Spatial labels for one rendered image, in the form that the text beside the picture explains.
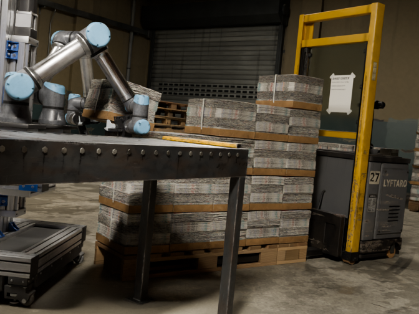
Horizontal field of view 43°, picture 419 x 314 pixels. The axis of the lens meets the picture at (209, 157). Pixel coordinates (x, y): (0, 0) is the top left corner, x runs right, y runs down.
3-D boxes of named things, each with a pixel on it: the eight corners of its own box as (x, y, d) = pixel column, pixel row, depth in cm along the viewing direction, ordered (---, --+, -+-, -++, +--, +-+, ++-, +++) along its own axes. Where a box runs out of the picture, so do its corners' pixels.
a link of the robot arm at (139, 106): (130, 94, 265) (128, 116, 266) (136, 94, 255) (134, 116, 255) (145, 96, 268) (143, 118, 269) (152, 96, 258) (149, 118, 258)
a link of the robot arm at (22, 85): (15, 106, 244) (110, 42, 259) (17, 105, 230) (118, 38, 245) (-2, 84, 240) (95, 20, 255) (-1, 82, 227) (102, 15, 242)
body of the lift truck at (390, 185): (290, 242, 442) (300, 146, 438) (334, 238, 474) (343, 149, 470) (358, 263, 386) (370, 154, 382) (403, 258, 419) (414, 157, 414)
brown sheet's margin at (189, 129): (184, 132, 349) (184, 125, 349) (218, 134, 367) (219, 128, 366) (219, 136, 319) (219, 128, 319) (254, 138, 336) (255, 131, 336)
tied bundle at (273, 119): (218, 136, 367) (221, 102, 366) (250, 138, 384) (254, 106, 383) (254, 139, 336) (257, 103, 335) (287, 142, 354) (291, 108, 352)
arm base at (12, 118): (-9, 120, 243) (-7, 99, 243) (6, 121, 258) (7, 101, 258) (24, 123, 242) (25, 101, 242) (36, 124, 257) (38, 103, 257)
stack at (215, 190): (92, 263, 320) (103, 126, 316) (240, 251, 389) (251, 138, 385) (121, 281, 289) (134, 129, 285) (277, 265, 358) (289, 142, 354)
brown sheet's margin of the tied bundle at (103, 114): (95, 118, 294) (96, 110, 295) (140, 129, 310) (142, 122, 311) (106, 118, 281) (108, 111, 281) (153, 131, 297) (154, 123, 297)
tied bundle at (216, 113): (183, 133, 349) (186, 98, 348) (219, 136, 367) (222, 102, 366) (218, 136, 319) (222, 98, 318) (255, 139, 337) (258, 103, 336)
